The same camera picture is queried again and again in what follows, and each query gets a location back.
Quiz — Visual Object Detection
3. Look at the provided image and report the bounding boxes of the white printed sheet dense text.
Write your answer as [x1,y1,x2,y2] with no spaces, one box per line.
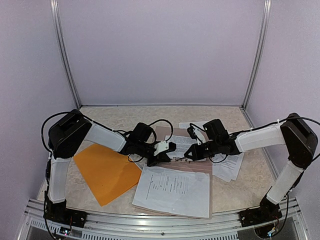
[212,153,245,183]

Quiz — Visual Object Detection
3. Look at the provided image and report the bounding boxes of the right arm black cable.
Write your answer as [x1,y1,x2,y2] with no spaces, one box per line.
[224,116,320,163]

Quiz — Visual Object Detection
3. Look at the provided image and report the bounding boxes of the metal folder clip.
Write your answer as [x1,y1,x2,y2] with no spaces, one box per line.
[172,157,192,163]

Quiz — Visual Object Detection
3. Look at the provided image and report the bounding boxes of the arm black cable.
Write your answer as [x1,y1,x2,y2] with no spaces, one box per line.
[40,111,174,163]
[224,116,320,163]

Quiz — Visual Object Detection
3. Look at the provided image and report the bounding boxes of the white sheet dense English text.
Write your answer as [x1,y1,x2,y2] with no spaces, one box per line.
[167,135,197,159]

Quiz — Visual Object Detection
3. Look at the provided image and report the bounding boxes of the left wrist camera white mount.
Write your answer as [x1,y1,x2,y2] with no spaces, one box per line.
[153,140,177,156]

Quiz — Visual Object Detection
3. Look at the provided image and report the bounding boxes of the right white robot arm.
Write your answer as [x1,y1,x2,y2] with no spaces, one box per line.
[184,112,320,222]

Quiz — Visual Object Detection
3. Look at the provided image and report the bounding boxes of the white printed sheet back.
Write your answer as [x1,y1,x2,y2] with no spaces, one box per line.
[178,121,207,130]

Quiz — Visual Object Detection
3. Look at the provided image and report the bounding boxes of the aluminium frame post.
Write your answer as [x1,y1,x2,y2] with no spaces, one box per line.
[50,0,82,109]
[241,0,272,111]

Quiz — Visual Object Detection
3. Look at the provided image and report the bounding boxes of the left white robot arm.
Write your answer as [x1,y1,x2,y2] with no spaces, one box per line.
[44,109,177,223]

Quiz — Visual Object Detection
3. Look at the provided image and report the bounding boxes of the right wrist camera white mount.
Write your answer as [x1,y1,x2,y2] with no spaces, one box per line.
[187,125,206,145]

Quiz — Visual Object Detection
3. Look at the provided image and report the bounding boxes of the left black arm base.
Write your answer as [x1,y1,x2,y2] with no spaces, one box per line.
[43,200,88,228]

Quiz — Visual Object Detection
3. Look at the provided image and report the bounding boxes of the right aluminium frame post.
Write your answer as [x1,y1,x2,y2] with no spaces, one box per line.
[241,0,272,111]

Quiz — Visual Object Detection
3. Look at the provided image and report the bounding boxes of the white printed sheet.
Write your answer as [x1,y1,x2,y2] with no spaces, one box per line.
[178,121,207,130]
[131,164,211,219]

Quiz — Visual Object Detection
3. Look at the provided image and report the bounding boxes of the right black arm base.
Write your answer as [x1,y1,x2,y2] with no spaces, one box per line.
[238,194,283,227]

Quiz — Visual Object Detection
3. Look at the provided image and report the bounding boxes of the left aluminium frame post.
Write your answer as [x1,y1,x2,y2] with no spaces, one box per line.
[50,0,82,109]

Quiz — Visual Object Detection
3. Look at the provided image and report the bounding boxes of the orange folder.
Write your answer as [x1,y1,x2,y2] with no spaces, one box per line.
[73,144,142,207]

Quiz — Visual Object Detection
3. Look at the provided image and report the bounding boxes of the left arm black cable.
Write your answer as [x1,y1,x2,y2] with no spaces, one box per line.
[40,111,174,163]

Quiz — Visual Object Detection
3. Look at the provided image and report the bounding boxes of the pink-brown file folder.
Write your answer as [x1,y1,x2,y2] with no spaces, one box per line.
[131,125,214,219]

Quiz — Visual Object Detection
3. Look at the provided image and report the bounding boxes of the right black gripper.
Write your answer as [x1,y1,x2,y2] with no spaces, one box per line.
[185,138,221,161]

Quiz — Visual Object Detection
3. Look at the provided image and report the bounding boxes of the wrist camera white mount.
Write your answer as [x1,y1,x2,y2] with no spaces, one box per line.
[153,140,177,156]
[187,125,206,145]

